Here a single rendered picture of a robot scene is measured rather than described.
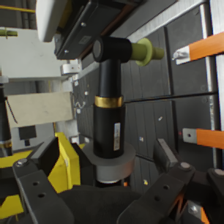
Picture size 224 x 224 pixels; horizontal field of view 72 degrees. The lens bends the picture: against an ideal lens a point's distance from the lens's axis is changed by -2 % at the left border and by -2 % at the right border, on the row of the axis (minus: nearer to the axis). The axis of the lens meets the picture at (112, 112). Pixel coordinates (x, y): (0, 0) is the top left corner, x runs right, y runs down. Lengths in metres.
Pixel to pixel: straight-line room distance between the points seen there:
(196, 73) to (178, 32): 0.08
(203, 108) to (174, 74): 0.08
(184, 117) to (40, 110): 4.28
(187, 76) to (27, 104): 4.30
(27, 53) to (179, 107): 4.45
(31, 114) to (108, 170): 4.28
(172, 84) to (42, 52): 4.44
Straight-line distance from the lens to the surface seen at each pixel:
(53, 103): 4.52
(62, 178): 0.22
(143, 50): 0.24
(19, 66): 4.53
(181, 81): 0.32
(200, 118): 0.31
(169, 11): 0.37
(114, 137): 0.22
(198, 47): 0.30
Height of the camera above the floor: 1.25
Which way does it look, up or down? 28 degrees down
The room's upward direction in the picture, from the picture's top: 98 degrees counter-clockwise
